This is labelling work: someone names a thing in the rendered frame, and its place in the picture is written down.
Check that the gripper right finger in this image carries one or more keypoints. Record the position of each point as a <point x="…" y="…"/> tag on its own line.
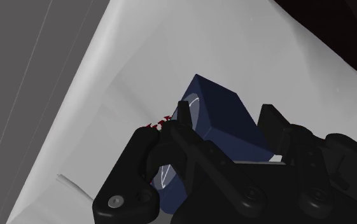
<point x="308" y="155"/>

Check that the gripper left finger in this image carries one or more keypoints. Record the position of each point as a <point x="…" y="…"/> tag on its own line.
<point x="125" y="173"/>

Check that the small red and white thing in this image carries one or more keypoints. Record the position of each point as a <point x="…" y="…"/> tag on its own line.
<point x="159" y="122"/>

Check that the dark blue box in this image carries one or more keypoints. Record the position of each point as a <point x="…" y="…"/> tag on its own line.
<point x="227" y="121"/>

